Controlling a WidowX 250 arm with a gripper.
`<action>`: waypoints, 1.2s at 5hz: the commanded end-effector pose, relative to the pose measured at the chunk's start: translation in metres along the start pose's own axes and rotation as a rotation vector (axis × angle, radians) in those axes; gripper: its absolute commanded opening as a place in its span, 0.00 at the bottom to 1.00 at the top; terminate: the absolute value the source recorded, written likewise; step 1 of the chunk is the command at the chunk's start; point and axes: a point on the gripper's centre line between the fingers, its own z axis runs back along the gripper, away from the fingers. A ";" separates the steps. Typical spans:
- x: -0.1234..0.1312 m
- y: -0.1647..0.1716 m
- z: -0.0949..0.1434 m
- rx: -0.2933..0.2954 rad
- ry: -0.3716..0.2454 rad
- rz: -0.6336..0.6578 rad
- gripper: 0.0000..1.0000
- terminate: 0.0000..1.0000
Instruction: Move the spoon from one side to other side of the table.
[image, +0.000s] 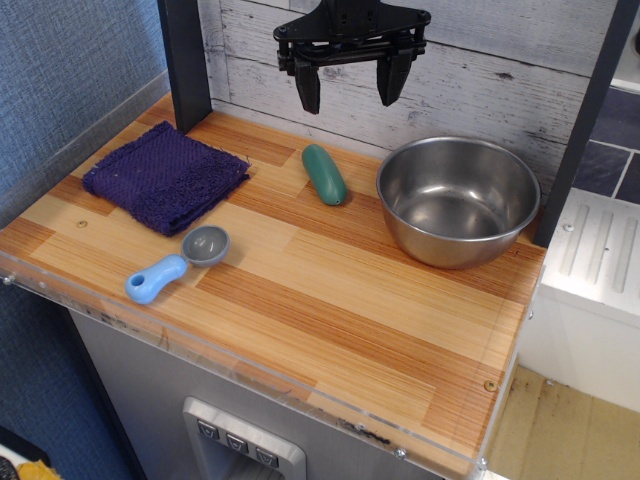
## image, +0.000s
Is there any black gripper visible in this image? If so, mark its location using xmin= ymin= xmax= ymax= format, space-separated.
xmin=273 ymin=1 xmax=431 ymax=114

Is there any blue and grey toy spoon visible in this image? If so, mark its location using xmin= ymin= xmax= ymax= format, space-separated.
xmin=125 ymin=225 xmax=231 ymax=305

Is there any green toy pickle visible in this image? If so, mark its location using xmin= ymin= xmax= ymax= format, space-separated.
xmin=302 ymin=144 xmax=347 ymax=206

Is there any stainless steel bowl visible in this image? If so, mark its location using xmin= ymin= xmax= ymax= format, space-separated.
xmin=376 ymin=137 xmax=541 ymax=270

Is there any purple folded towel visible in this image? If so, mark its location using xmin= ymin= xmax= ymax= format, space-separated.
xmin=82 ymin=121 xmax=249 ymax=237

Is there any white toy sink counter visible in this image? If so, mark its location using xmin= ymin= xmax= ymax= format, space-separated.
xmin=518 ymin=189 xmax=639 ymax=410

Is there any clear acrylic table edge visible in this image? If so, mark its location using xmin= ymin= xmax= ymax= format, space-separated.
xmin=1 ymin=250 xmax=523 ymax=479

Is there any silver dispenser button panel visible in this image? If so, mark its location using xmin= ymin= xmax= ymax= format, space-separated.
xmin=182 ymin=397 xmax=307 ymax=479

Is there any yellow object at corner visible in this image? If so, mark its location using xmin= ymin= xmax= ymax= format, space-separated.
xmin=1 ymin=457 xmax=62 ymax=480

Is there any dark left frame post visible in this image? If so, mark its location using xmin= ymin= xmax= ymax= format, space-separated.
xmin=157 ymin=0 xmax=212 ymax=133

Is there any dark frame post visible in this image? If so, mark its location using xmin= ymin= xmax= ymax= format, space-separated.
xmin=533 ymin=0 xmax=639 ymax=248
xmin=157 ymin=0 xmax=212 ymax=133

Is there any dark right frame post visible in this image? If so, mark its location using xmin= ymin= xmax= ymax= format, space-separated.
xmin=533 ymin=0 xmax=639 ymax=248

